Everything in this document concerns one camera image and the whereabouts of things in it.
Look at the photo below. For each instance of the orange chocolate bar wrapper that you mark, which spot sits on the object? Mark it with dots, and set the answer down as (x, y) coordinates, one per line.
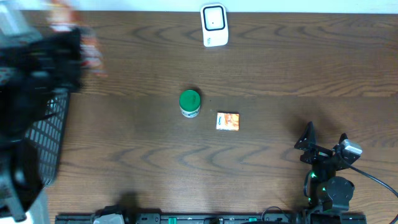
(64, 16)

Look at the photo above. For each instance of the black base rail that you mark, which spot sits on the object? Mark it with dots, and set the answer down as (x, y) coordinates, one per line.
(156, 218)

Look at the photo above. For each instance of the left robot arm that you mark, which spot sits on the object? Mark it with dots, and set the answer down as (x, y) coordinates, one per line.
(21, 182)

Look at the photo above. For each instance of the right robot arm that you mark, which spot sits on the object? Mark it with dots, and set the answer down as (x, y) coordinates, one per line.
(328, 194)

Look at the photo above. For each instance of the grey plastic basket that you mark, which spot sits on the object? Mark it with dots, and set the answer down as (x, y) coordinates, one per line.
(47, 136)

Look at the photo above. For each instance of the small orange snack packet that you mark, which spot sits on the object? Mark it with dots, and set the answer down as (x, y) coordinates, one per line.
(227, 121)

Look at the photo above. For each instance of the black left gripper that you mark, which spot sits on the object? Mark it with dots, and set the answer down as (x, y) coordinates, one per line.
(61, 66)

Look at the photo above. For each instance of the green lid jar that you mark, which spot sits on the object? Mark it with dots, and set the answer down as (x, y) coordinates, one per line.
(190, 103)

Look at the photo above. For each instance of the white barcode scanner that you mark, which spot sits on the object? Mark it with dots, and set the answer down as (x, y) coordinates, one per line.
(214, 25)

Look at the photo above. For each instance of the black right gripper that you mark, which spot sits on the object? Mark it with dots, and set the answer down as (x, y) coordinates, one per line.
(318, 152)

